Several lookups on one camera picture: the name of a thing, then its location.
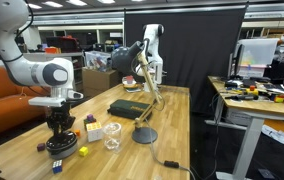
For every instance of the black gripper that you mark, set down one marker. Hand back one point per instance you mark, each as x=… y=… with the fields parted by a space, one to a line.
x=61 y=118

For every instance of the black round dish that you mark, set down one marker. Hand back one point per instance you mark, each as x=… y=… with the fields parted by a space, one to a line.
x=62 y=142

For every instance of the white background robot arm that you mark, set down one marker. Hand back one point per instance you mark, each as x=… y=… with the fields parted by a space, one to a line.
x=153 y=36

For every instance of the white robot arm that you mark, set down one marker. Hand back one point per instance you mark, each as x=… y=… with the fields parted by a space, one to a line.
x=25 y=71

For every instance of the small orange cube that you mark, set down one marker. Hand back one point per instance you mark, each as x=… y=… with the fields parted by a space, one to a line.
x=77 y=132

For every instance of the maroon cube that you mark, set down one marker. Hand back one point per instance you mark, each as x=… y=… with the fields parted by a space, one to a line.
x=41 y=147

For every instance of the yellow cube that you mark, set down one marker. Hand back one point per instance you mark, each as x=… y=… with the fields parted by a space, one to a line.
x=83 y=151

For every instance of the purple and green cube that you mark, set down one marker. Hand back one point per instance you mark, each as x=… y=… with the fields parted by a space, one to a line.
x=89 y=119

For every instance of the white cube with coloured dots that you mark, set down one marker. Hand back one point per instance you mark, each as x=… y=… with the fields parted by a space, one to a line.
x=94 y=131

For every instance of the small Rubik's cube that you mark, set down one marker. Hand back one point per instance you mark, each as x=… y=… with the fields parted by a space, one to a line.
x=57 y=166

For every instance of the clear glass cup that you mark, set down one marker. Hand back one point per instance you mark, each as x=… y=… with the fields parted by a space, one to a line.
x=112 y=136

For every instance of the orange sofa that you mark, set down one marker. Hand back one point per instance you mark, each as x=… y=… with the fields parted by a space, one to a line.
x=2 y=115

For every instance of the cardboard box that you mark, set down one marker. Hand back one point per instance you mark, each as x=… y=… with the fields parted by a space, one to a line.
x=98 y=80

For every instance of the dark green case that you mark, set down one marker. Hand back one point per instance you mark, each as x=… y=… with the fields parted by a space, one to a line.
x=125 y=108

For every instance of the clear plastic bin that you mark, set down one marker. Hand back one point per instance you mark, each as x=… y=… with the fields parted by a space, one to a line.
x=97 y=60

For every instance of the orange box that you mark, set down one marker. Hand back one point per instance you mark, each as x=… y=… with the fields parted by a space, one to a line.
x=52 y=50

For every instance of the wooden desk lamp grey head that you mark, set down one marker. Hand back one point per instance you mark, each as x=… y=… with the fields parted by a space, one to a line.
x=144 y=135

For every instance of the stack of dishes pink cup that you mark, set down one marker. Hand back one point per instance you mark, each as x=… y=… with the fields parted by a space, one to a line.
x=129 y=80

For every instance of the black backdrop curtain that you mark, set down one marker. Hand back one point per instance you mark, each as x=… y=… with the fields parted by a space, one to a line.
x=198 y=50

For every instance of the black hand tool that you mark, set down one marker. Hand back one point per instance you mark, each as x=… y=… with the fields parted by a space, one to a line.
x=242 y=97

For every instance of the black monitor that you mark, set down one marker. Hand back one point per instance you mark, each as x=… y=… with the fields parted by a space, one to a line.
x=239 y=60

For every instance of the wooden side desk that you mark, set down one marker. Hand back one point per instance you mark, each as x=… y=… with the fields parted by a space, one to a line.
x=255 y=133

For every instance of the white translucent storage box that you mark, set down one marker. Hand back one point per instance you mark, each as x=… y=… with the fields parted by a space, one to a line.
x=258 y=51

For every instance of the white paper sheets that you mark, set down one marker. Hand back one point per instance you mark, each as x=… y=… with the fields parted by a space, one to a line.
x=278 y=135

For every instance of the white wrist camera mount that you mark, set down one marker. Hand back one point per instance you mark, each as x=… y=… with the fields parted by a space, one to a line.
x=47 y=101

